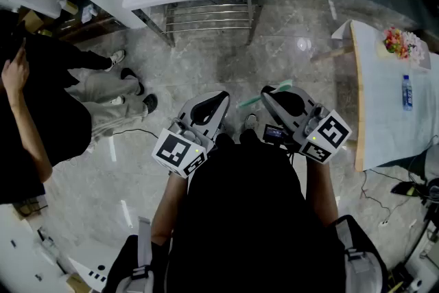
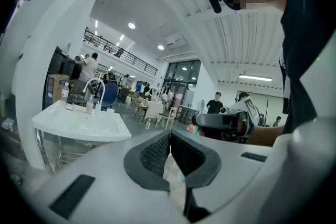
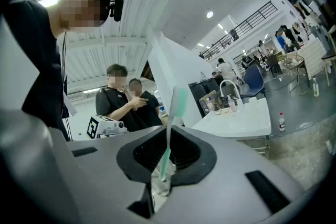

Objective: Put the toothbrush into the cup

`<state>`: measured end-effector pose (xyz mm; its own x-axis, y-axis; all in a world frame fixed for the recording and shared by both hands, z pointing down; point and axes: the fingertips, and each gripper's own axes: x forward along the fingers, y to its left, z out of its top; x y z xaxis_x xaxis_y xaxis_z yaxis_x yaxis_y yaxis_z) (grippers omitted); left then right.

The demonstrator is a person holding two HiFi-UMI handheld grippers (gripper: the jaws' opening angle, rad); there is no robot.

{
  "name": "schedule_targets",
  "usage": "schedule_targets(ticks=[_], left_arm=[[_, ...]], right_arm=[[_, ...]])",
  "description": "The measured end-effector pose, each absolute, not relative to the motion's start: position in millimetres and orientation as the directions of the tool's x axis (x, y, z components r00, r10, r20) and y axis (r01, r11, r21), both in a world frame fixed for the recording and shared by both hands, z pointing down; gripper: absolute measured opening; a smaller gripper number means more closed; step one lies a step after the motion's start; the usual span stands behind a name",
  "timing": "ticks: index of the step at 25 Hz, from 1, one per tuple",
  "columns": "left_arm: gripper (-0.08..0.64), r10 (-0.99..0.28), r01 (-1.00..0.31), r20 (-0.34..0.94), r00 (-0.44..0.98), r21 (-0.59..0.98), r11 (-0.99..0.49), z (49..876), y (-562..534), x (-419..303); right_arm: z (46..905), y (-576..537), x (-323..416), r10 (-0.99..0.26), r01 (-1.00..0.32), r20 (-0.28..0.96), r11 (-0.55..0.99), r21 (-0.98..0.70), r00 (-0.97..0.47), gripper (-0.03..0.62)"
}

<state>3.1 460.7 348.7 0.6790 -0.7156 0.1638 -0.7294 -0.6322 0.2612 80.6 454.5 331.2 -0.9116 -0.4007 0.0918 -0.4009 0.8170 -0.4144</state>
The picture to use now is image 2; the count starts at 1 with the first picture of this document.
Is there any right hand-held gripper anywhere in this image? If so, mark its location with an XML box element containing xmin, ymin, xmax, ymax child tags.
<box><xmin>193</xmin><ymin>95</ymin><xmax>261</xmax><ymax>144</ymax></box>

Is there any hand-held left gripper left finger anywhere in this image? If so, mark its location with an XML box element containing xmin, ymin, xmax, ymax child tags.
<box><xmin>23</xmin><ymin>130</ymin><xmax>190</xmax><ymax>224</ymax></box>

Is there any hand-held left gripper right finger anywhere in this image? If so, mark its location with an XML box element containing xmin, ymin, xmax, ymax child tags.
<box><xmin>170</xmin><ymin>129</ymin><xmax>274</xmax><ymax>224</ymax></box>

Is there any person's right forearm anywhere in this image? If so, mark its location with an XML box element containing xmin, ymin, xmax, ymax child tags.
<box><xmin>248</xmin><ymin>125</ymin><xmax>286</xmax><ymax>148</ymax></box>

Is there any colourful flower bouquet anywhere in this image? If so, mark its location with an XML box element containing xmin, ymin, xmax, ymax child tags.
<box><xmin>186</xmin><ymin>124</ymin><xmax>203</xmax><ymax>136</ymax></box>

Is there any white wooden chair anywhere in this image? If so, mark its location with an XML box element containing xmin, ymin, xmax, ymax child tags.
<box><xmin>156</xmin><ymin>106</ymin><xmax>177</xmax><ymax>130</ymax></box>

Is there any glass entrance door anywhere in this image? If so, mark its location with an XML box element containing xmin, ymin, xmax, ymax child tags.
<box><xmin>159</xmin><ymin>59</ymin><xmax>202</xmax><ymax>114</ymax></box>

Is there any checked tablecloth table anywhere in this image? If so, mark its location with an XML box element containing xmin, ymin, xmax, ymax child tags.
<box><xmin>143</xmin><ymin>100</ymin><xmax>165</xmax><ymax>122</ymax></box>

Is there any long tube ceiling light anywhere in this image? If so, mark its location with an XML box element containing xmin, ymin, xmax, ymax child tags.
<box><xmin>238</xmin><ymin>73</ymin><xmax>273</xmax><ymax>82</ymax></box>

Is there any white sink basin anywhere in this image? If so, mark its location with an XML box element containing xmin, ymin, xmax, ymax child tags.
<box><xmin>31</xmin><ymin>100</ymin><xmax>132</xmax><ymax>143</ymax></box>

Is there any metal sink stand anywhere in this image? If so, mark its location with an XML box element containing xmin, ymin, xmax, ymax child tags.
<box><xmin>35</xmin><ymin>128</ymin><xmax>89</xmax><ymax>175</ymax></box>

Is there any white air conditioner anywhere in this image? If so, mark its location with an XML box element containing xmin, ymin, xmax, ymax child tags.
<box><xmin>164</xmin><ymin>35</ymin><xmax>186</xmax><ymax>48</ymax></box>

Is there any blue chair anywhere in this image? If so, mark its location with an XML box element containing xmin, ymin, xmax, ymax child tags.
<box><xmin>100</xmin><ymin>82</ymin><xmax>120</xmax><ymax>109</ymax></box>

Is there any white curved faucet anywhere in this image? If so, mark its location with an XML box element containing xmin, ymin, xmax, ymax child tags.
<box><xmin>82</xmin><ymin>78</ymin><xmax>106</xmax><ymax>113</ymax></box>

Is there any black balcony railing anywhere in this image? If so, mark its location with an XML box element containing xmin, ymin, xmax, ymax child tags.
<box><xmin>83</xmin><ymin>29</ymin><xmax>159</xmax><ymax>77</ymax></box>

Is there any dark wicker chair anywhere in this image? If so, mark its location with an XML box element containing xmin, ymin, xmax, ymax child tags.
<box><xmin>68</xmin><ymin>79</ymin><xmax>95</xmax><ymax>108</ymax></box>

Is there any clear bottle white cap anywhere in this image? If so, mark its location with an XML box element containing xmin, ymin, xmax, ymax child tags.
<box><xmin>60</xmin><ymin>82</ymin><xmax>70</xmax><ymax>103</ymax></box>

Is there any brown cardboard box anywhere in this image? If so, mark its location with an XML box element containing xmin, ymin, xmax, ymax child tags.
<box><xmin>46</xmin><ymin>73</ymin><xmax>70</xmax><ymax>109</ymax></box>

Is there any person's black clothing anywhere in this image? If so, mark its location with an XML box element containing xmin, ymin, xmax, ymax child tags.
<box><xmin>279</xmin><ymin>0</ymin><xmax>336</xmax><ymax>135</ymax></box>

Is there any black head camera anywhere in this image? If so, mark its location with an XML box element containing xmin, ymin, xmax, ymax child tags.
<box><xmin>205</xmin><ymin>0</ymin><xmax>224</xmax><ymax>14</ymax></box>

